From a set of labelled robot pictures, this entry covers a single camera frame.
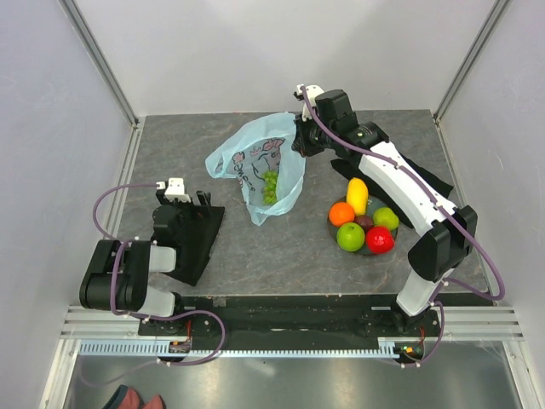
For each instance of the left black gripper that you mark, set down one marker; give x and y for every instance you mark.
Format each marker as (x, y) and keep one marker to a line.
(197, 210)

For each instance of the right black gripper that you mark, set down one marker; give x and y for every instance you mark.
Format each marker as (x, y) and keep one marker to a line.
(301, 143)

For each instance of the light blue plastic bag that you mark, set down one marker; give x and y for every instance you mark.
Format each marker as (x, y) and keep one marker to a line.
(261, 145)

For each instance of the green grape bunch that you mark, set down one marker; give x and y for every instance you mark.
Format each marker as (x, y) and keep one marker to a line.
(270, 190)

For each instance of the yellow mango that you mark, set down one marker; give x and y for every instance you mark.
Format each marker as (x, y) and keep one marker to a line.
(357, 196)

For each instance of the green apple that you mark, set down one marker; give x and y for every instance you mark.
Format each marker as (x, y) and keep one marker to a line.
(350, 237)

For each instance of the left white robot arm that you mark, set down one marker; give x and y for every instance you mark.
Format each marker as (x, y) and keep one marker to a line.
(116, 278)

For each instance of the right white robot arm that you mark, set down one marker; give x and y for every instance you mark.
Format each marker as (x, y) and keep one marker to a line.
(327, 121)

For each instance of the left black cloth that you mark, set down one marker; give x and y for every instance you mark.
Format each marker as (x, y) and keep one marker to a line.
(192, 248)

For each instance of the black cloth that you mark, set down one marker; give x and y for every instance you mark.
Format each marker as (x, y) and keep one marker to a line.
(192, 248)
(348, 170)

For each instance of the right black cloth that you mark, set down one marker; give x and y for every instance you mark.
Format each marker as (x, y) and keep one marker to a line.
(348, 170)

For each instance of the orange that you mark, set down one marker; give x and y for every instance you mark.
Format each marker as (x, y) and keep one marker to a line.
(341, 213)

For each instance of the dark fruit plate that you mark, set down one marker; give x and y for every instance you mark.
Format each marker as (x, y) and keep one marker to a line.
(373, 204)

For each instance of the dark purple plum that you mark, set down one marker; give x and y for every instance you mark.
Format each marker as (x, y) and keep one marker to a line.
(365, 222)

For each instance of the green pear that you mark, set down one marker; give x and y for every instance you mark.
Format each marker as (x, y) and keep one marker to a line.
(385, 217)

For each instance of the red apple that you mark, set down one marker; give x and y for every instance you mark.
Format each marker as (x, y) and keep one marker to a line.
(379, 240)

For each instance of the pink shoe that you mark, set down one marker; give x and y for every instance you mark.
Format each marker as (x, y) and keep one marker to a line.
(156, 402)
(124, 397)

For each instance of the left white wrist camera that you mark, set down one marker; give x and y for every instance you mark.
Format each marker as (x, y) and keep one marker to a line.
(172, 190)

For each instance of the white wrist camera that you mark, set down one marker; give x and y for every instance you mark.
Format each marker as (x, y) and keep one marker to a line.
(172, 190)
(307, 95)

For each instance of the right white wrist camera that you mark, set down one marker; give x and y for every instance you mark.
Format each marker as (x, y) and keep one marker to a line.
(307, 95)

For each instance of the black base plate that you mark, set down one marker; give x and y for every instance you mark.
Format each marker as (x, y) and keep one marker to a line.
(358, 315)

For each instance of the toothed cable duct rail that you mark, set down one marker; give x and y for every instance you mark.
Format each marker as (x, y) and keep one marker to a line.
(172, 349)

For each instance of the right aluminium corner post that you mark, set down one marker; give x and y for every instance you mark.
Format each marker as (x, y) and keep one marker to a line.
(484, 34)

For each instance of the aluminium corner post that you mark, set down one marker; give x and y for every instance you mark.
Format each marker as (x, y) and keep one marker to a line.
(82, 28)
(484, 34)

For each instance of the left aluminium corner post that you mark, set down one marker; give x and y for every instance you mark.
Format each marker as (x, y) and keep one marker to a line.
(82, 28)

